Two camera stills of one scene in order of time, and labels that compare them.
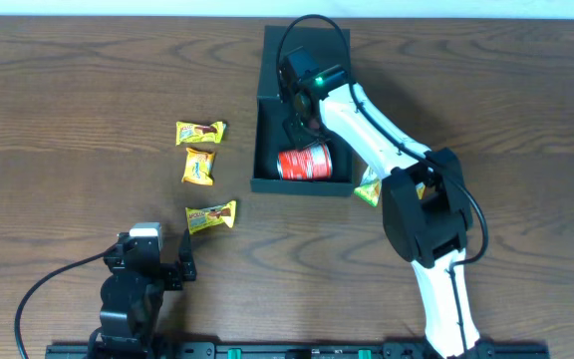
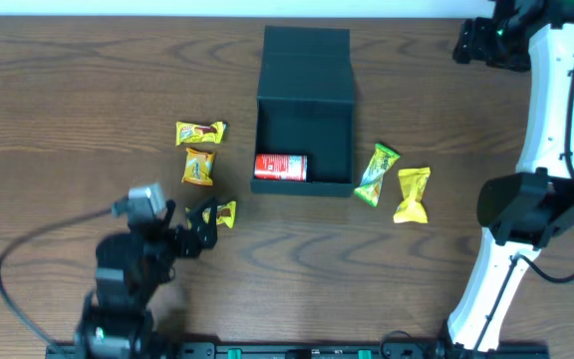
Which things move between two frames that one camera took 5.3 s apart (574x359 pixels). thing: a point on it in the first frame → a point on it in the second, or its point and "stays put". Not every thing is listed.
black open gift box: x=317 y=48 stays put
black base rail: x=332 y=350 stays put
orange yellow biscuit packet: x=198 y=168 stays put
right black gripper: x=300 y=126 → x=469 y=41
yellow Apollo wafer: x=200 y=134 stays put
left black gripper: x=168 y=272 → x=183 y=239
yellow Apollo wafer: x=199 y=218 stays put
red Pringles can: x=312 y=163 → x=281 y=167
